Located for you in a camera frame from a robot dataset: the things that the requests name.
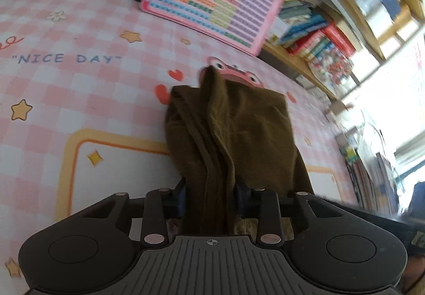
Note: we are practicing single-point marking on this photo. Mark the brown fabric garment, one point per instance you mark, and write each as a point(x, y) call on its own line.
point(224, 133)

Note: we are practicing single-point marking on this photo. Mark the wooden bookshelf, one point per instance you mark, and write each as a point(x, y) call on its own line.
point(347, 11)

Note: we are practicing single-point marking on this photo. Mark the red boxed book set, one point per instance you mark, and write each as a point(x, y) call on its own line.
point(327, 52)

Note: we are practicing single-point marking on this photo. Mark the pink checkered table mat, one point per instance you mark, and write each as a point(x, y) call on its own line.
point(83, 90)

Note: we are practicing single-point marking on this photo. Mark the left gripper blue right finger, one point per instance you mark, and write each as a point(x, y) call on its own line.
point(243, 195)

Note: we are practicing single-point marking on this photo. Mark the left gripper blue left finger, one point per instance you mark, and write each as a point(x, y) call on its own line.
point(180, 198)

